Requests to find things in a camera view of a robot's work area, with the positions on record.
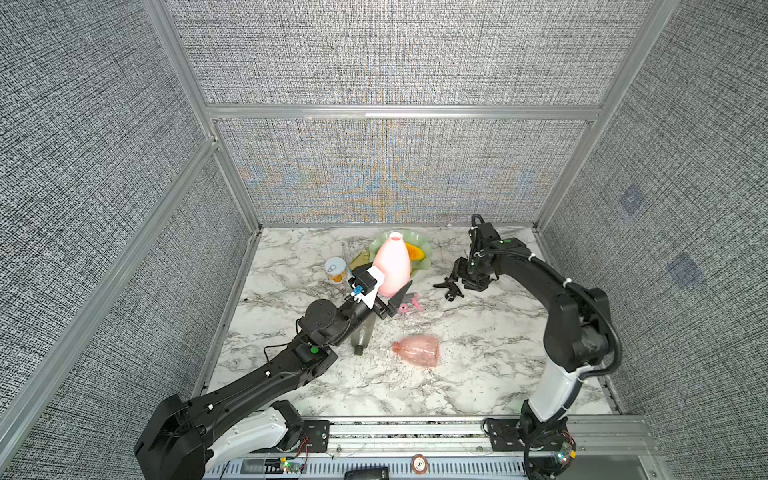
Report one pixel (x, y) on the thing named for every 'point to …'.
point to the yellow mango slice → (415, 253)
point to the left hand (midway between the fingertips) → (402, 268)
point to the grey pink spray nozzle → (407, 300)
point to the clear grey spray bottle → (360, 335)
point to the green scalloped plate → (409, 236)
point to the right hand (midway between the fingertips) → (455, 273)
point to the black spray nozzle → (451, 286)
